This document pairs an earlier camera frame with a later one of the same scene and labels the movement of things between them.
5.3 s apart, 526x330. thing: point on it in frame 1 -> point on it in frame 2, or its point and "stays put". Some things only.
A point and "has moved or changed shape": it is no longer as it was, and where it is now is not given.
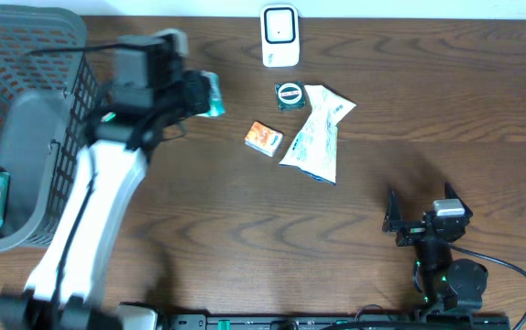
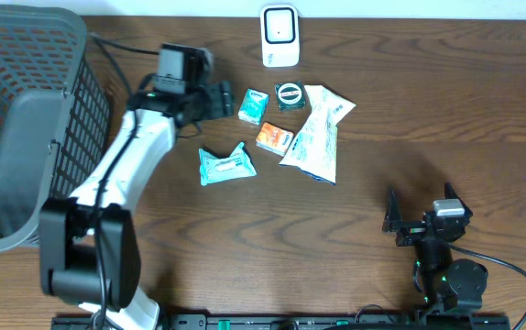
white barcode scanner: x=280 y=35 stays put
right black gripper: x=393 y=218 stays put
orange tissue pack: x=263 y=138 has moved or changed shape
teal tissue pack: x=216 y=107 has moved or changed shape
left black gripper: x=197 y=93 -> x=220 y=99
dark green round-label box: x=290 y=95 stays put
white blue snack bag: x=314 y=149 stays put
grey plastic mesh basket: x=30 y=115 stays put
